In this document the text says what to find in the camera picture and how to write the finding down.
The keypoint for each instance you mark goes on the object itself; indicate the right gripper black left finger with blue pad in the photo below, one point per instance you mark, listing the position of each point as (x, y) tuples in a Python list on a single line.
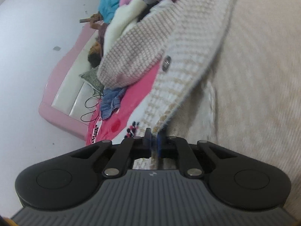
[(69, 180)]

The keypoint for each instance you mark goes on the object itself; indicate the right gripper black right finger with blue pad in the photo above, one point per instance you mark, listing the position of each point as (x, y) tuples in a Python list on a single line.
[(232, 178)]

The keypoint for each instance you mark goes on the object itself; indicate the white fleece blanket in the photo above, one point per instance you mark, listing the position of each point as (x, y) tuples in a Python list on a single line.
[(123, 16)]

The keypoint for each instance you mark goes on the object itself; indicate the pink floral bed sheet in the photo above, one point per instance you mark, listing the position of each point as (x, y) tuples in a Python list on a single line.
[(128, 116)]

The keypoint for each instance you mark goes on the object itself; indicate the blue denim garment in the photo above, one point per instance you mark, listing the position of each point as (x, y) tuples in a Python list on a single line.
[(111, 101)]

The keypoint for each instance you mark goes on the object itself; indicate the pink bed headboard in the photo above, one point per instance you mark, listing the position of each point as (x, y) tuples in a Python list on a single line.
[(67, 100)]

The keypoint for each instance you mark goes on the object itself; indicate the blue crumpled cloth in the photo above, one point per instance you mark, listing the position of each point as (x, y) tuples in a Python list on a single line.
[(107, 9)]

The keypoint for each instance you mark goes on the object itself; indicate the beige white houndstooth cardigan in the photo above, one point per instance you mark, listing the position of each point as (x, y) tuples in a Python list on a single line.
[(230, 73)]

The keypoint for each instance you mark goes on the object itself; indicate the person lying on bed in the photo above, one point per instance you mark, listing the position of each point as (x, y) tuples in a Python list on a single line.
[(96, 22)]

